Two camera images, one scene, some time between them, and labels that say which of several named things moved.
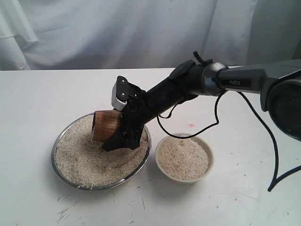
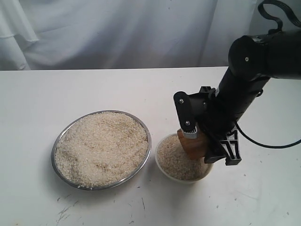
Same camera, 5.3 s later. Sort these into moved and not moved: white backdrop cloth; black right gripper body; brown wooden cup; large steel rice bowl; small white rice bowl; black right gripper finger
Moved: brown wooden cup; black right gripper finger; black right gripper body
Not moved: large steel rice bowl; small white rice bowl; white backdrop cloth
